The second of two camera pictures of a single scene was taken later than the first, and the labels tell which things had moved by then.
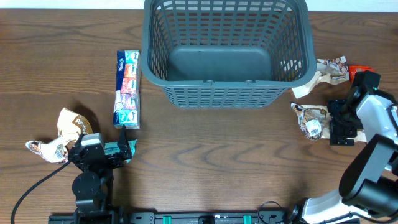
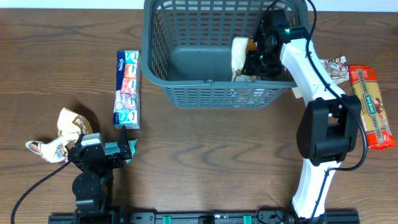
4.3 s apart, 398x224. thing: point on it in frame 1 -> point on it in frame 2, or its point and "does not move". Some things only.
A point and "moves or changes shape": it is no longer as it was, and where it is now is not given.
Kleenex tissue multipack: [127, 106] does not move
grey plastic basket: [227, 53] does not move
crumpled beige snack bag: [71, 126] does not move
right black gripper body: [342, 123] -> [253, 63]
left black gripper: [118, 161] does not move
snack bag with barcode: [314, 121] moves or changes shape
